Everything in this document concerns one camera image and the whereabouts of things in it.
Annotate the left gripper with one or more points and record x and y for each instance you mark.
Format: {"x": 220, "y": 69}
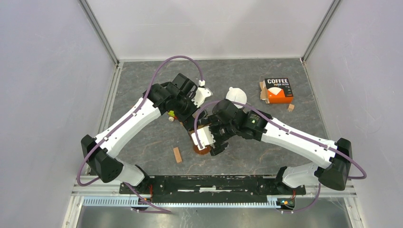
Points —
{"x": 187, "y": 120}

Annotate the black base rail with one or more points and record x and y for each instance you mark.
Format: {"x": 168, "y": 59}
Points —
{"x": 214, "y": 189}

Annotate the small wooden cube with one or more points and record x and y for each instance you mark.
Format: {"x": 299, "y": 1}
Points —
{"x": 290, "y": 107}

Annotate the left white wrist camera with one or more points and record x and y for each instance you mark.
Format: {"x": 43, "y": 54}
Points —
{"x": 201, "y": 94}

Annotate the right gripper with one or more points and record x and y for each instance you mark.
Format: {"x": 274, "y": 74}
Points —
{"x": 218, "y": 146}

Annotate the orange black coffee filter box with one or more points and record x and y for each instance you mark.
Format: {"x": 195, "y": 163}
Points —
{"x": 276, "y": 91}

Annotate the orange glass carafe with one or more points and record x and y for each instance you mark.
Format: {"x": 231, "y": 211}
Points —
{"x": 204, "y": 151}

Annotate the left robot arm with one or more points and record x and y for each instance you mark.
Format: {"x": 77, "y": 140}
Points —
{"x": 182, "y": 96}

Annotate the small wooden block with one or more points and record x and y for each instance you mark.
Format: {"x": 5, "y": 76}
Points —
{"x": 177, "y": 154}

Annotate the colourful toy brick car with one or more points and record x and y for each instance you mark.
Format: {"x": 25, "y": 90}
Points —
{"x": 172, "y": 116}

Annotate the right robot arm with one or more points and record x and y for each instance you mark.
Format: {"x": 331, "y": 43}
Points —
{"x": 330, "y": 161}

